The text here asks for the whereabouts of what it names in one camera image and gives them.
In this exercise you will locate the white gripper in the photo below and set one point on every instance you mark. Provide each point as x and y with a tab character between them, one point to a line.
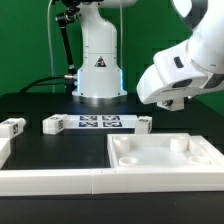
175	74

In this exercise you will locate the white square table top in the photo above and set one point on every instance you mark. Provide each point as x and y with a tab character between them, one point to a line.
161	150

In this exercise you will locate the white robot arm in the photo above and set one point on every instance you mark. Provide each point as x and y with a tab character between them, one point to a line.
100	78

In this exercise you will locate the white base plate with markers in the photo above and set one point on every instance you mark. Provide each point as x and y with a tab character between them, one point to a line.
101	121

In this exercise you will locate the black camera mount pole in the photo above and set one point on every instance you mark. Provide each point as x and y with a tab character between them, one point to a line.
66	36

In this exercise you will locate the white U-shaped fence wall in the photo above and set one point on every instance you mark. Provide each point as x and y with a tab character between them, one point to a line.
107	180

